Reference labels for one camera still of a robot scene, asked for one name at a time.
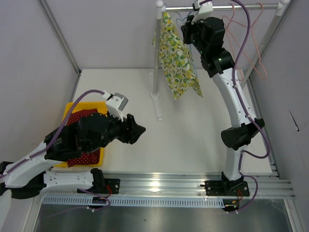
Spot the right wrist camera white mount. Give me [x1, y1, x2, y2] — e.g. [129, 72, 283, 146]
[192, 0, 213, 24]

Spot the red polka dot skirt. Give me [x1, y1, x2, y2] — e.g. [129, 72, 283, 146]
[66, 109, 100, 167]

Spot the yellow plastic tray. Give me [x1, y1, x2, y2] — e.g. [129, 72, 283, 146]
[56, 101, 107, 168]

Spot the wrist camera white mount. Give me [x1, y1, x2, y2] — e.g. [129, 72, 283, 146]
[102, 91, 128, 122]
[192, 0, 213, 24]

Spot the aluminium mounting rail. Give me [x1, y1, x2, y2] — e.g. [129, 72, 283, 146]
[32, 172, 296, 200]

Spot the white slotted cable duct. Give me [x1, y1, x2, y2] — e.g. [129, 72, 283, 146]
[43, 195, 225, 208]

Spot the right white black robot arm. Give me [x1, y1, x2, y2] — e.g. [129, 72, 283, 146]
[181, 15, 265, 195]

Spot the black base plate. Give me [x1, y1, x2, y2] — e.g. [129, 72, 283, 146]
[84, 178, 120, 194]
[205, 180, 250, 197]

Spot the pink wire hanger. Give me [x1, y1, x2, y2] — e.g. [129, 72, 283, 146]
[221, 4, 244, 80]
[237, 2, 268, 80]

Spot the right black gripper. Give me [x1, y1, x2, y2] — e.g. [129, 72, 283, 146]
[181, 14, 207, 55]

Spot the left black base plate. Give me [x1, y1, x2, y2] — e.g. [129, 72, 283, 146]
[84, 178, 120, 194]

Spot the blue wire hanger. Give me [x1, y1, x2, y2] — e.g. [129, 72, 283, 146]
[176, 11, 198, 80]

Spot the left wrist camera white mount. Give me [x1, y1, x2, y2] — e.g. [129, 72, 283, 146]
[102, 91, 128, 122]

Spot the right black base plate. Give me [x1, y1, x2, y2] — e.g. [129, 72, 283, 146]
[205, 180, 250, 197]

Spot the clothes rack metal white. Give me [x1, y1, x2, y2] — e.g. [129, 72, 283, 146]
[150, 0, 290, 121]

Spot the lemon print skirt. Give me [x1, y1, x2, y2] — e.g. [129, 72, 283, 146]
[158, 13, 203, 100]

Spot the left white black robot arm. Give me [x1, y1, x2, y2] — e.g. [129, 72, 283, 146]
[0, 113, 146, 199]

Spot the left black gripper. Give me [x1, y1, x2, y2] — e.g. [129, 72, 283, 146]
[86, 110, 145, 154]

